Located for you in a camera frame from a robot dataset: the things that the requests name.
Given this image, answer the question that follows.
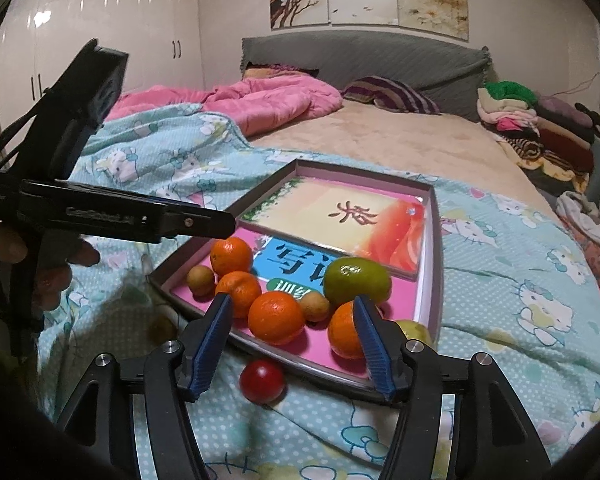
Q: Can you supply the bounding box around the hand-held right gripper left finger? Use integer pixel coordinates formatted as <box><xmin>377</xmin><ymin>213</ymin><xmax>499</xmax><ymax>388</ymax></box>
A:
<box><xmin>55</xmin><ymin>292</ymin><xmax>234</xmax><ymax>480</ymax></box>

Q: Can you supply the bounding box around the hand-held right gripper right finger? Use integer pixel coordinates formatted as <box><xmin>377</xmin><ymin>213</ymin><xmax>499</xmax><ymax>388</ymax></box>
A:
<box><xmin>352</xmin><ymin>294</ymin><xmax>553</xmax><ymax>480</ymax></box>

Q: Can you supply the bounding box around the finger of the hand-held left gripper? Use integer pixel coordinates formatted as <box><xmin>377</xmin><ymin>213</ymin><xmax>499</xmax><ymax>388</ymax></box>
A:
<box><xmin>147</xmin><ymin>199</ymin><xmax>237</xmax><ymax>243</ymax></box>

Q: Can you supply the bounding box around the small green fruit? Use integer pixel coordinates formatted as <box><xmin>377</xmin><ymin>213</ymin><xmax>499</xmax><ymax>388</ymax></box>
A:
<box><xmin>396</xmin><ymin>319</ymin><xmax>433</xmax><ymax>348</ymax></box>

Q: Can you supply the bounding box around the red plum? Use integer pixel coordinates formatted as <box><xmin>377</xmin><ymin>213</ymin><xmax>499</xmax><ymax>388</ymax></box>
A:
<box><xmin>239</xmin><ymin>359</ymin><xmax>287</xmax><ymax>404</ymax></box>

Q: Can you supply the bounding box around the large orange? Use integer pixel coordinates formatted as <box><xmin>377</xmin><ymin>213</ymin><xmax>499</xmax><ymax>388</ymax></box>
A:
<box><xmin>248</xmin><ymin>291</ymin><xmax>306</xmax><ymax>346</ymax></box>

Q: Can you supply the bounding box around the grey cardboard box tray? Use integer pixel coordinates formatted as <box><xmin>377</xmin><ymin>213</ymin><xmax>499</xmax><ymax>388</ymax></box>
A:
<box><xmin>148</xmin><ymin>158</ymin><xmax>446</xmax><ymax>393</ymax></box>

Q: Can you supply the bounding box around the person's left hand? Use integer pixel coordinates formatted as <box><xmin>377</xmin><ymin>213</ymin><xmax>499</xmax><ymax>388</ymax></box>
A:
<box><xmin>0</xmin><ymin>220</ymin><xmax>101</xmax><ymax>313</ymax></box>

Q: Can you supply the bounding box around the pink book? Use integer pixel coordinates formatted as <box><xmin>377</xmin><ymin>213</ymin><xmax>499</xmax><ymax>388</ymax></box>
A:
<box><xmin>161</xmin><ymin>175</ymin><xmax>426</xmax><ymax>381</ymax></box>

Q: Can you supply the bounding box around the small orange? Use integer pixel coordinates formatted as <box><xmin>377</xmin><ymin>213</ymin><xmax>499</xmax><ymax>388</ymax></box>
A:
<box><xmin>215</xmin><ymin>271</ymin><xmax>262</xmax><ymax>319</ymax></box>

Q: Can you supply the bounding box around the large green fruit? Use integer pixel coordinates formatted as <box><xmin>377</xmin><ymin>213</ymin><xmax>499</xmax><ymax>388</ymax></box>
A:
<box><xmin>322</xmin><ymin>257</ymin><xmax>392</xmax><ymax>308</ymax></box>

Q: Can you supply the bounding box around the cream and orange book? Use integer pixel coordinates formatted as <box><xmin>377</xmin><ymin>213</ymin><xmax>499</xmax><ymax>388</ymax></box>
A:
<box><xmin>237</xmin><ymin>177</ymin><xmax>426</xmax><ymax>281</ymax></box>

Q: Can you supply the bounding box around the light blue printed blanket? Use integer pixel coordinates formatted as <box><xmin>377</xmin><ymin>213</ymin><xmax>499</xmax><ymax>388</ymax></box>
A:
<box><xmin>37</xmin><ymin>102</ymin><xmax>600</xmax><ymax>480</ymax></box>

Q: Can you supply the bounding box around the pink quilt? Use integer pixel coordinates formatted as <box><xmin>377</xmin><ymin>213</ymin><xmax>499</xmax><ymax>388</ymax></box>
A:
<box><xmin>107</xmin><ymin>72</ymin><xmax>343</xmax><ymax>136</ymax></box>

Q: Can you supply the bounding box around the tan pillow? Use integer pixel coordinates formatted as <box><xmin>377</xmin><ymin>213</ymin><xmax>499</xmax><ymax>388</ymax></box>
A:
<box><xmin>244</xmin><ymin>64</ymin><xmax>321</xmax><ymax>81</ymax></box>

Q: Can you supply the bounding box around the white wardrobe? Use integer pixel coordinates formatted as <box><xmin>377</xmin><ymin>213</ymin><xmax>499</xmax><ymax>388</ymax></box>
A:
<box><xmin>0</xmin><ymin>0</ymin><xmax>206</xmax><ymax>161</ymax></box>

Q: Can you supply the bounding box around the beige bed sheet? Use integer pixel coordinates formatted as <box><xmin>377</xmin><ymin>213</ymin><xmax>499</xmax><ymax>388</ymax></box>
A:
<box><xmin>250</xmin><ymin>100</ymin><xmax>556</xmax><ymax>211</ymax></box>

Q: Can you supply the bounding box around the purple striped pillow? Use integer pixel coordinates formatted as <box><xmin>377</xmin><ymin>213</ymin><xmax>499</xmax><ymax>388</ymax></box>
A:
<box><xmin>342</xmin><ymin>76</ymin><xmax>441</xmax><ymax>115</ymax></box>

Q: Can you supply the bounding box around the grey padded headboard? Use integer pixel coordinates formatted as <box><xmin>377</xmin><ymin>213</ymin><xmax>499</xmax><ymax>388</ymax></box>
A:
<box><xmin>239</xmin><ymin>30</ymin><xmax>492</xmax><ymax>111</ymax></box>

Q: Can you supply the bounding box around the white grey garment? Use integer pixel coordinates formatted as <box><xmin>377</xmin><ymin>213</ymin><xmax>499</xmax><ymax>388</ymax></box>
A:
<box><xmin>555</xmin><ymin>190</ymin><xmax>600</xmax><ymax>241</ymax></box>

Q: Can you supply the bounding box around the pile of folded clothes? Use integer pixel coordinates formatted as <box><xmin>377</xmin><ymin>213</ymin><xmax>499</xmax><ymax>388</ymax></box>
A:
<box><xmin>476</xmin><ymin>80</ymin><xmax>600</xmax><ymax>191</ymax></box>

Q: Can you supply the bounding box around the black cable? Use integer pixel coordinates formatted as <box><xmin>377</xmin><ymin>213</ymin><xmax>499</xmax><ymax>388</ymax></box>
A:
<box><xmin>0</xmin><ymin>87</ymin><xmax>48</xmax><ymax>181</ymax></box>

